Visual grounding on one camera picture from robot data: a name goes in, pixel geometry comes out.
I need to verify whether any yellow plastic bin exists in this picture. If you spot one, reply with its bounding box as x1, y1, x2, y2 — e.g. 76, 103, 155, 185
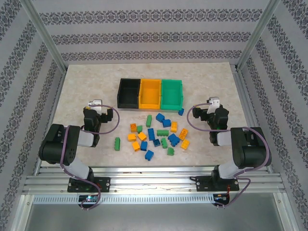
139, 78, 162, 110

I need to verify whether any aluminium side rail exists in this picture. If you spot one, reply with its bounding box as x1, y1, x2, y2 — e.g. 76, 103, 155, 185
33, 71, 67, 175
232, 64, 275, 173

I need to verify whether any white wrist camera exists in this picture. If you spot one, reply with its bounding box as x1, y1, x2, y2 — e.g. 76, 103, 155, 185
207, 96, 221, 113
88, 99, 108, 115

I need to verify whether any aluminium frame post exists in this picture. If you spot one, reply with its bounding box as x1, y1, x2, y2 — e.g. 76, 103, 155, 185
20, 0, 67, 72
236, 0, 282, 72

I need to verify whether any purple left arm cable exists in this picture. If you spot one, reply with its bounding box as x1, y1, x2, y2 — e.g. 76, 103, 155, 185
59, 103, 120, 211

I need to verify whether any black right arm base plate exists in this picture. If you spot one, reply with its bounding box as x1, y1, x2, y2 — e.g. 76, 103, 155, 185
196, 175, 240, 193

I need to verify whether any large blue lego brick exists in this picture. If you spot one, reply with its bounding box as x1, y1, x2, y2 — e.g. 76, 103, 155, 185
167, 133, 180, 147

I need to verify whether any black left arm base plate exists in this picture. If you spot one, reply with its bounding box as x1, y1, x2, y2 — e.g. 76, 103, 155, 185
67, 177, 111, 193

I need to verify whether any black plastic bin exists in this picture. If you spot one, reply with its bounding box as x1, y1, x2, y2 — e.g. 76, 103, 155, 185
116, 78, 141, 109

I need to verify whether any slotted metal cable tray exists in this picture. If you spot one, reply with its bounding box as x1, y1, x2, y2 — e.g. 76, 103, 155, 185
32, 194, 215, 205

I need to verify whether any aluminium mounting rail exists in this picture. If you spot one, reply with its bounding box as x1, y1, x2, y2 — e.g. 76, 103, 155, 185
23, 166, 287, 195

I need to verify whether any green plastic bin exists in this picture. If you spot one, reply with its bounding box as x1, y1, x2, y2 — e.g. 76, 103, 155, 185
160, 78, 185, 112

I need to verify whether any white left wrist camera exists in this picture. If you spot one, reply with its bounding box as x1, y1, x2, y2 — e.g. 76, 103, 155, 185
88, 99, 108, 115

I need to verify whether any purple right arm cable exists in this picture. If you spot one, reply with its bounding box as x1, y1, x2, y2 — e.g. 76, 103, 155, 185
187, 103, 273, 210

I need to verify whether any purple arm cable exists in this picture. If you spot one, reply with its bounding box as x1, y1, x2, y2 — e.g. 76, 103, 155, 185
187, 103, 273, 210
59, 103, 120, 211

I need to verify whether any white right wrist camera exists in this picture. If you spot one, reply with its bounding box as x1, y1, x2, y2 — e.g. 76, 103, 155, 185
207, 96, 221, 113

